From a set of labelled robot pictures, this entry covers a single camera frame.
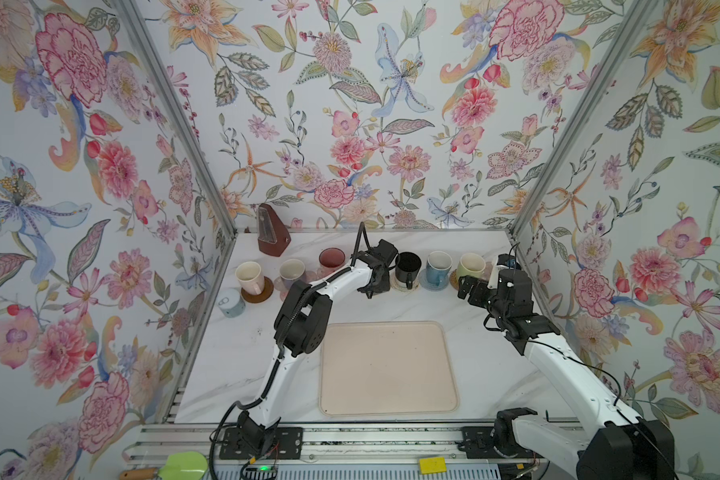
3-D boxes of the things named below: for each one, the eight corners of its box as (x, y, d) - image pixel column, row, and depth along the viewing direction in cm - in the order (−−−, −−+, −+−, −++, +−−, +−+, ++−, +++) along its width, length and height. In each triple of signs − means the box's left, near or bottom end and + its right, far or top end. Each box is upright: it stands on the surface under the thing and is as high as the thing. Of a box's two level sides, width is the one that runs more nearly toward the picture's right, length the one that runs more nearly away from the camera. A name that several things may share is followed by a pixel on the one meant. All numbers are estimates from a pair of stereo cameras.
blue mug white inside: (416, 285, 106) (420, 267, 98) (429, 265, 112) (435, 247, 104) (436, 296, 103) (442, 278, 95) (449, 275, 109) (456, 256, 101)
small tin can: (221, 318, 98) (215, 309, 94) (228, 297, 103) (222, 288, 99) (242, 318, 98) (236, 309, 94) (248, 297, 103) (243, 288, 99)
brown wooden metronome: (261, 251, 118) (247, 214, 103) (271, 238, 122) (259, 202, 108) (280, 257, 116) (268, 220, 101) (289, 244, 120) (279, 207, 106)
